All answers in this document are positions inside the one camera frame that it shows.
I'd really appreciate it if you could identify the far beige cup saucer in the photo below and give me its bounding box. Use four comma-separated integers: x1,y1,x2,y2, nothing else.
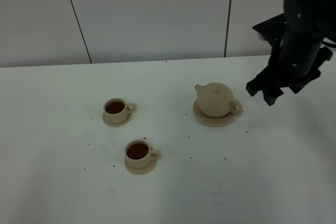
102,113,133,127

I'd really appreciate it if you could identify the beige cup saucer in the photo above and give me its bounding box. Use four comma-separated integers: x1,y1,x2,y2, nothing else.
102,113,133,127
124,158,158,175

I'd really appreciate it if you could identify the beige ceramic teapot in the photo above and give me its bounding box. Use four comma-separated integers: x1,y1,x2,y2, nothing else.
194,82,243,118

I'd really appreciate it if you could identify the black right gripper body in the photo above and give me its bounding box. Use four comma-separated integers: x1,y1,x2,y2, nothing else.
272,0,335,82

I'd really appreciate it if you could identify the far beige teacup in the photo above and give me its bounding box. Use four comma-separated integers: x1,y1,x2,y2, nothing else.
103,98,135,123

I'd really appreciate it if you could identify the near beige teacup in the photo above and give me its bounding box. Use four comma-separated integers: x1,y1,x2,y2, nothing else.
125,140,161,170

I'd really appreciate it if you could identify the beige teacup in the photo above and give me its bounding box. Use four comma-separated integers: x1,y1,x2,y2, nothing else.
103,98,135,123
125,140,161,170

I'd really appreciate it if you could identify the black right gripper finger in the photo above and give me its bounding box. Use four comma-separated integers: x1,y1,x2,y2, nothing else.
263,82,305,106
246,66,275,97

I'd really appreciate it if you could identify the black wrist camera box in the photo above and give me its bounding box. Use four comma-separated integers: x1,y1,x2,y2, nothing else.
253,13,287,45

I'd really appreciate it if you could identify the beige teapot saucer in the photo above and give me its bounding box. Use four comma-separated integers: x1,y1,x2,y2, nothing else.
193,101,236,127

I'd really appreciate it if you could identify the near beige cup saucer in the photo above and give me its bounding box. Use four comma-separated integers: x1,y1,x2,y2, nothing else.
124,158,158,175

